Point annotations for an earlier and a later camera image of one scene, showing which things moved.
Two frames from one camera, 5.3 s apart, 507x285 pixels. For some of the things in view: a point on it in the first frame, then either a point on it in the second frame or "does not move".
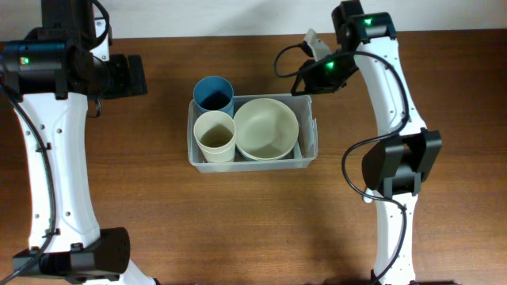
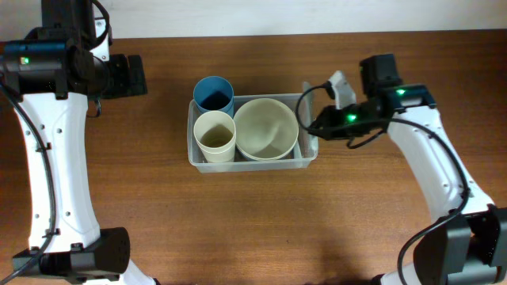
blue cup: (214, 93) does not move
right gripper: (314, 81) -> (329, 115)
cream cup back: (219, 153) does not move
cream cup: (215, 133) does not move
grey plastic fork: (297, 153) does not move
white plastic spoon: (370, 191) -> (307, 132)
